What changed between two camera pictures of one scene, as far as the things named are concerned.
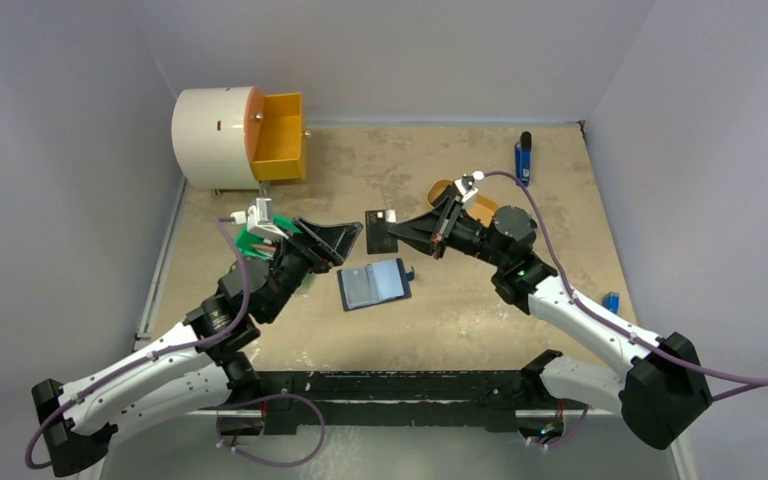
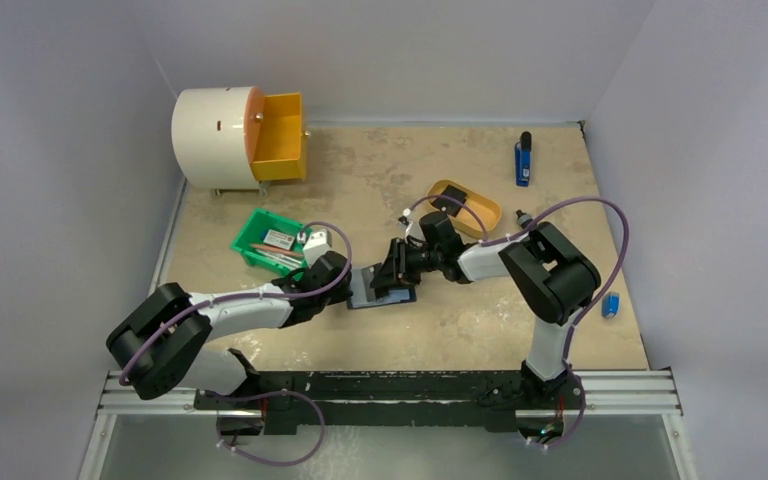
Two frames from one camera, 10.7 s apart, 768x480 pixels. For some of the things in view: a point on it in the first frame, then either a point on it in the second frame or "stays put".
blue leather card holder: (375, 283) stays put
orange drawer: (275, 144) stays put
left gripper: (334, 241) -> (341, 293)
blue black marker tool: (522, 159) stays put
